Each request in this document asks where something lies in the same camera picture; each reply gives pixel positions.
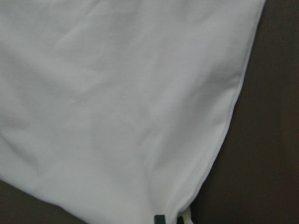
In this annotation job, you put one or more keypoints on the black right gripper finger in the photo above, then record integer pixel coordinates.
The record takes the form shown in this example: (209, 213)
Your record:
(159, 219)

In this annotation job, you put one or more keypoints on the cream long-sleeve cat shirt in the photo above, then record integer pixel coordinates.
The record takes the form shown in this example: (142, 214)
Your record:
(115, 110)

